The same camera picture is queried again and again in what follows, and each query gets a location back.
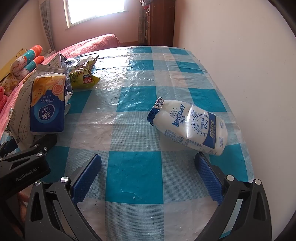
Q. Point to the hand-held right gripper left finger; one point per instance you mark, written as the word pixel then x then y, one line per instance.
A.
pixel 85 179

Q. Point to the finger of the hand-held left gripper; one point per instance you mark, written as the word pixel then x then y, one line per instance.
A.
pixel 34 144

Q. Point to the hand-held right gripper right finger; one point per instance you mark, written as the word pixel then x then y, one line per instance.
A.
pixel 209 179

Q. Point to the blue yellow tissue pack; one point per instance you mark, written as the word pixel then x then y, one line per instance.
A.
pixel 46 109

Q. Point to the white milk pouch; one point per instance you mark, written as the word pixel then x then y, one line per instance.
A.
pixel 192 125

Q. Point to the folded pink blanket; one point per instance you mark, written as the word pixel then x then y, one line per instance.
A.
pixel 3 97

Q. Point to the yellow floral pillow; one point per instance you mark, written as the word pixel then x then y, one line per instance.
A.
pixel 9 84

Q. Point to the yellow snack bag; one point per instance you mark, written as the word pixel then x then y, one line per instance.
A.
pixel 83 80

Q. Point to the blue white checkered tablecloth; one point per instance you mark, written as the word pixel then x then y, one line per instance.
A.
pixel 138 115

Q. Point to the blue white crumpled wrapper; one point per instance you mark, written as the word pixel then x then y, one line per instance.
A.
pixel 72 62

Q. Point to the grey checked curtain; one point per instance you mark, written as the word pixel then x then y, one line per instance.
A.
pixel 47 23
pixel 141 25

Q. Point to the window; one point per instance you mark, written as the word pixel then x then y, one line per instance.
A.
pixel 94 11

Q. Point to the brown wooden cabinet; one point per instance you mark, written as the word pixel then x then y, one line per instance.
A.
pixel 161 23

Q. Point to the folded blankets on cabinet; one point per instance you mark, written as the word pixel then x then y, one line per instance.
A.
pixel 145 2

